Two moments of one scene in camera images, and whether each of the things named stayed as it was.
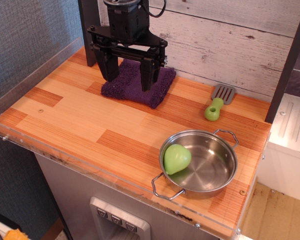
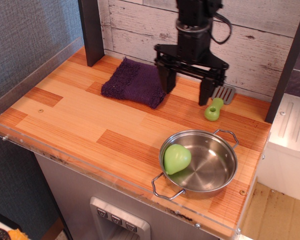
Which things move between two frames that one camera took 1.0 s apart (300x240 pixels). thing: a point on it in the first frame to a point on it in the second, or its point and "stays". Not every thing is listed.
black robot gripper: x=128 y=34 to x=191 y=55
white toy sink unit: x=285 y=166 stays
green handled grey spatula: x=222 y=94 stays
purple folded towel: x=128 y=85 stays
